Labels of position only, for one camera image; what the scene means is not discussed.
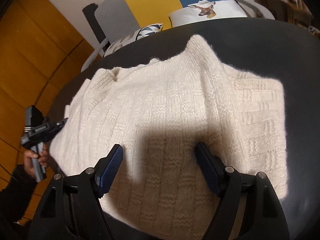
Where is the cream knit sweater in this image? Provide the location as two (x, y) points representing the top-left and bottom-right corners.
(50, 35), (287, 239)

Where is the black sleeved left forearm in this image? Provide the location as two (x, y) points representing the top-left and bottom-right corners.
(1, 165), (37, 229)

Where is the person left hand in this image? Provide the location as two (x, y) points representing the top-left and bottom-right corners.
(23, 142), (51, 178)

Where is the geometric pattern pillow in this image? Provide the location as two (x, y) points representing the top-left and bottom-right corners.
(104, 23), (163, 57)

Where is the grey yellow blue sofa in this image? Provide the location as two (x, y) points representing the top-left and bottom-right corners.
(81, 0), (274, 70)

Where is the white deer print pillow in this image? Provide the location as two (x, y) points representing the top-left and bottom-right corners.
(169, 0), (248, 28)

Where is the wooden desk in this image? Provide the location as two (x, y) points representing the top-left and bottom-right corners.
(254, 0), (313, 27)

